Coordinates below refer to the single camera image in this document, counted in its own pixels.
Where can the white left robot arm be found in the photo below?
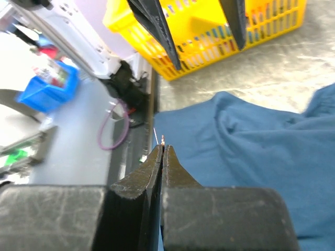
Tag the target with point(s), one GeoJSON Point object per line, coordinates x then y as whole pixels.
{"type": "Point", "coordinates": [64, 25]}

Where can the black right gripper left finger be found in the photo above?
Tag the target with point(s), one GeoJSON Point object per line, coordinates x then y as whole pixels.
{"type": "Point", "coordinates": [123, 216]}

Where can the yellow plastic basket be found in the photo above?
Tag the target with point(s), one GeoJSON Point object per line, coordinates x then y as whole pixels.
{"type": "Point", "coordinates": [200, 31]}

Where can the blue t-shirt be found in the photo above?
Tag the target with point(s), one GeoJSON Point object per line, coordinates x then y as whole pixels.
{"type": "Point", "coordinates": [227, 141]}

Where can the blue storage bin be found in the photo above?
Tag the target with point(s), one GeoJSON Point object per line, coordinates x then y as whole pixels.
{"type": "Point", "coordinates": [44, 97]}

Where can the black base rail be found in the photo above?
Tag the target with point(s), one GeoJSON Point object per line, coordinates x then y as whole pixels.
{"type": "Point", "coordinates": [138, 143]}

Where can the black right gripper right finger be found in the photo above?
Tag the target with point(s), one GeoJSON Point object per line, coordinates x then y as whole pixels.
{"type": "Point", "coordinates": [195, 217]}

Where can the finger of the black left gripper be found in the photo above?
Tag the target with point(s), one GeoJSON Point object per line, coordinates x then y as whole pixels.
{"type": "Point", "coordinates": [150, 15]}
{"type": "Point", "coordinates": [234, 11]}

